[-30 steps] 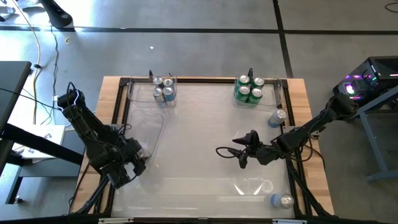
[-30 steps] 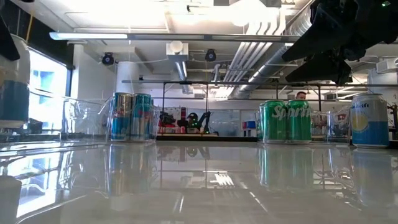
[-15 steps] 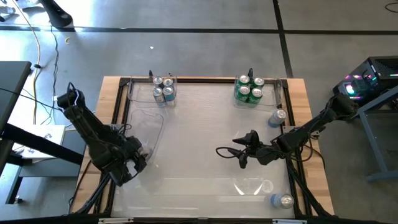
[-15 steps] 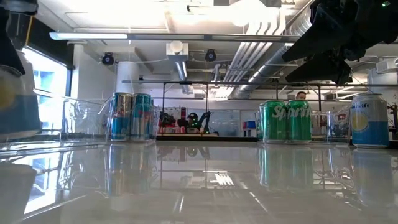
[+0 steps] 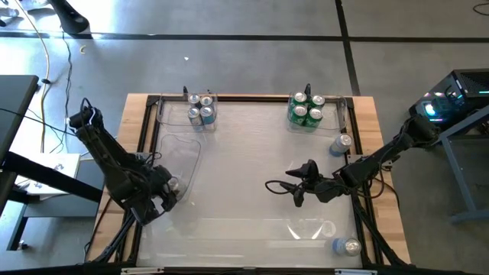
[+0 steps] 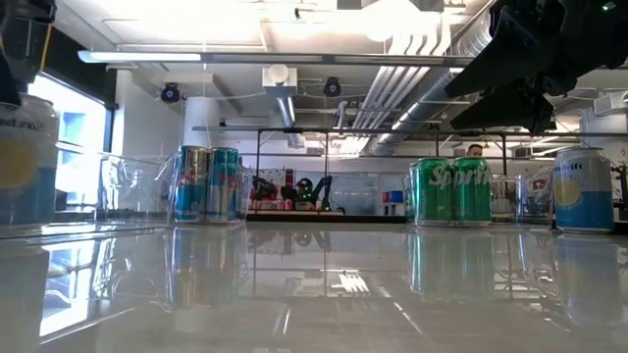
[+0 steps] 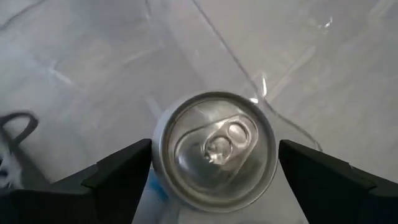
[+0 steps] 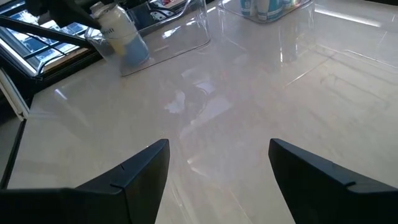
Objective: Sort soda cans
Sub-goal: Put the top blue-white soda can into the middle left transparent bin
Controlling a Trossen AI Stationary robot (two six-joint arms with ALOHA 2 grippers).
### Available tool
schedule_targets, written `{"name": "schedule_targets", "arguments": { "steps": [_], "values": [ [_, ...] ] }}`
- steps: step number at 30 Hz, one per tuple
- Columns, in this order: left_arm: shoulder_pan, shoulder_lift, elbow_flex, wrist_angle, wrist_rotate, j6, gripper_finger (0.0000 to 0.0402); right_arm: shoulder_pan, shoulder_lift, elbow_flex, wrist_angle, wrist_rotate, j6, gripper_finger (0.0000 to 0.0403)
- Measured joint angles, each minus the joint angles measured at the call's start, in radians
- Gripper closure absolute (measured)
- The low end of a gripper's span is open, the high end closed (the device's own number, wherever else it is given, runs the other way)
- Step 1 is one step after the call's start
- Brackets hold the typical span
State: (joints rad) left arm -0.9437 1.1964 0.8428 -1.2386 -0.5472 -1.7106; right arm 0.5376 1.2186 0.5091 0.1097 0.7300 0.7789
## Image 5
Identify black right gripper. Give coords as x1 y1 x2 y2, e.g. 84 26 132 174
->
285 159 351 209

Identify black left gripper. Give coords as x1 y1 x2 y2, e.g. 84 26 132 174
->
121 163 180 227

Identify clear plastic bin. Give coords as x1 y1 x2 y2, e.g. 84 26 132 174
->
155 132 202 202
155 91 219 134
287 91 349 138

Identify white paper sheets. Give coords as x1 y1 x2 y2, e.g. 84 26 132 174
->
15 152 82 196

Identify grey low shelf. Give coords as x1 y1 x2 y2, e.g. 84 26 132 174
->
22 167 110 218

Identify black desk support beam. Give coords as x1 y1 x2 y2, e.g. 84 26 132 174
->
0 150 105 203

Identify black desk top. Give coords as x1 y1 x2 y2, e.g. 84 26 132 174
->
0 74 40 163

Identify black chair foot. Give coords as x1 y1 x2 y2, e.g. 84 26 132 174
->
47 0 92 35

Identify RGB lit computer tower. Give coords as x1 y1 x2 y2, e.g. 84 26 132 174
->
408 68 489 127

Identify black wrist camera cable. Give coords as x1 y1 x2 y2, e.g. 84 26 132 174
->
264 178 306 196

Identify black floor cable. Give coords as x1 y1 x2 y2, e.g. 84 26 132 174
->
60 28 76 148

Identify yellow floor cable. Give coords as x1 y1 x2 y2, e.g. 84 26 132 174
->
13 0 52 154

